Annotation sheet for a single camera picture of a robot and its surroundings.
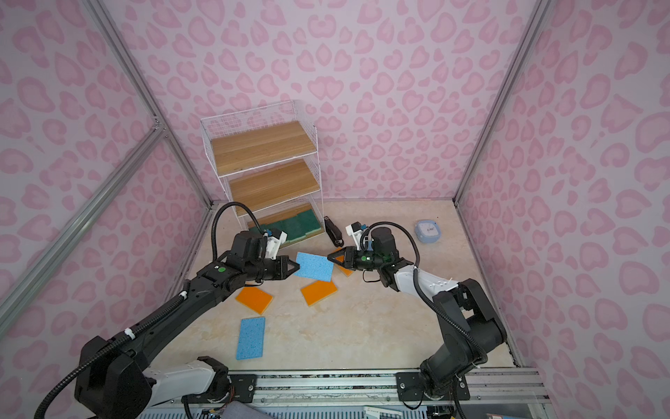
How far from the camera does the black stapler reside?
105 centimetres

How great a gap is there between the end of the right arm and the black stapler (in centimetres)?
25

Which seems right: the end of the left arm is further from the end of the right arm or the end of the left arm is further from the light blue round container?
the light blue round container

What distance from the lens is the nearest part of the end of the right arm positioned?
69 centimetres
